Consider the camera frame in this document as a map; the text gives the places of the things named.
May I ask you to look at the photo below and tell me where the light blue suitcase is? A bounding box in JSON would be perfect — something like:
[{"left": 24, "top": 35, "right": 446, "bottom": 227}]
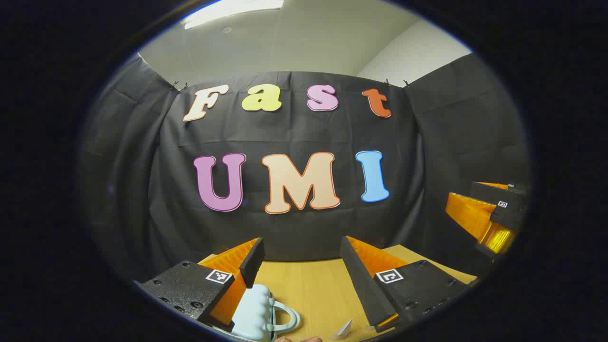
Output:
[{"left": 214, "top": 284, "right": 301, "bottom": 342}]

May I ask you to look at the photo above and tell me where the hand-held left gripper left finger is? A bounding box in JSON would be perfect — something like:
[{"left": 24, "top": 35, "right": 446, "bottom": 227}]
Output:
[{"left": 134, "top": 237, "right": 266, "bottom": 333}]

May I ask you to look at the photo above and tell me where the black backdrop cloth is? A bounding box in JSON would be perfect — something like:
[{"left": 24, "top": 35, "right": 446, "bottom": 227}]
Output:
[{"left": 81, "top": 53, "right": 532, "bottom": 285}]

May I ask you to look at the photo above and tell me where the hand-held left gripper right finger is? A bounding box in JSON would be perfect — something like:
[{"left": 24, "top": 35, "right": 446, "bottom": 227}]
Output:
[{"left": 340, "top": 236, "right": 478, "bottom": 333}]

